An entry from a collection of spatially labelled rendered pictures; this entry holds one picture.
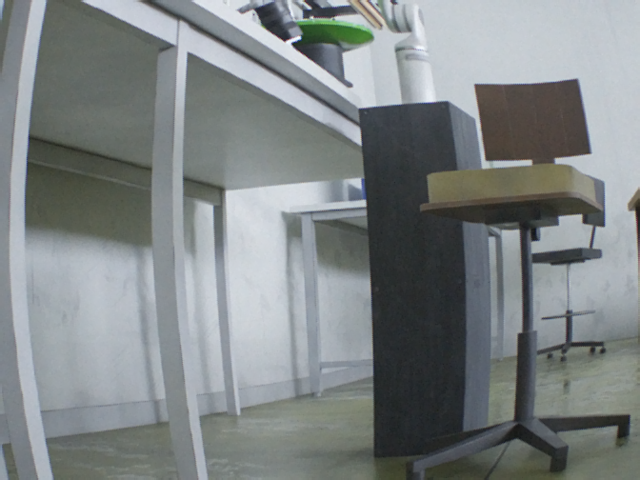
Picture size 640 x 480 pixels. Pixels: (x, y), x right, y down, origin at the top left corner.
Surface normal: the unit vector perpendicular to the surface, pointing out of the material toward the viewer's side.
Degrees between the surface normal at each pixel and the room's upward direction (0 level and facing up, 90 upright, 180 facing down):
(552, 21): 90
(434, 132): 90
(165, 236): 90
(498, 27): 90
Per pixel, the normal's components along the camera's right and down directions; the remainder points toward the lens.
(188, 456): -0.30, -0.06
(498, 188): -0.50, -0.04
